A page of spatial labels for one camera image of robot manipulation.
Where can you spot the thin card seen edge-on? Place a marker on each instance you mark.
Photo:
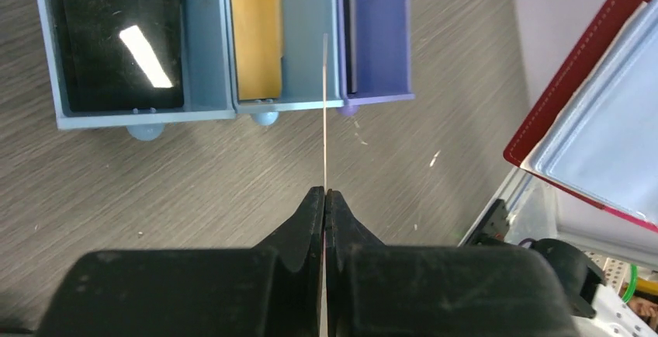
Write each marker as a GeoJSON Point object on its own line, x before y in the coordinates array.
{"type": "Point", "coordinates": [325, 118]}

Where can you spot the black card in drawer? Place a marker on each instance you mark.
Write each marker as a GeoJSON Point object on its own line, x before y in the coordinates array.
{"type": "Point", "coordinates": [119, 55]}

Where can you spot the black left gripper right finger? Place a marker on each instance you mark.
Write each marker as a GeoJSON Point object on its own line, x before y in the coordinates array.
{"type": "Point", "coordinates": [375, 289]}

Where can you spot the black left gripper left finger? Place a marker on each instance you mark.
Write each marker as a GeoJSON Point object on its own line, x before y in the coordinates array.
{"type": "Point", "coordinates": [271, 289]}

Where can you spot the light blue middle drawer box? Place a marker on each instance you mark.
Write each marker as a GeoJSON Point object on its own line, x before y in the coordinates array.
{"type": "Point", "coordinates": [284, 56]}

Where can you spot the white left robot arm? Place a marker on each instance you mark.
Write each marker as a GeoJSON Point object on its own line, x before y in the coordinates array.
{"type": "Point", "coordinates": [595, 308]}

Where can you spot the light blue drawer box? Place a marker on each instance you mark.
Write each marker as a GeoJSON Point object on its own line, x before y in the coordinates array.
{"type": "Point", "coordinates": [284, 56]}
{"type": "Point", "coordinates": [206, 75]}

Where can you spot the grey card in drawer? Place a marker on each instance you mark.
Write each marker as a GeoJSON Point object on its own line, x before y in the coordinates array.
{"type": "Point", "coordinates": [350, 32]}

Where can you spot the orange card in drawer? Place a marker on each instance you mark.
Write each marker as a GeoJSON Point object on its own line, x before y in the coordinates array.
{"type": "Point", "coordinates": [258, 48]}

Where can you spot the light blue left drawer box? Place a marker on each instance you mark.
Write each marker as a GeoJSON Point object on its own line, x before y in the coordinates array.
{"type": "Point", "coordinates": [206, 75]}

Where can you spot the red leather card holder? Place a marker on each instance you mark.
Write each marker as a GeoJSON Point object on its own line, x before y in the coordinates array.
{"type": "Point", "coordinates": [593, 131]}

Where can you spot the purple drawer box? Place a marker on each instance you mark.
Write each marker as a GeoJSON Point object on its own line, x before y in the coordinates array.
{"type": "Point", "coordinates": [383, 54]}

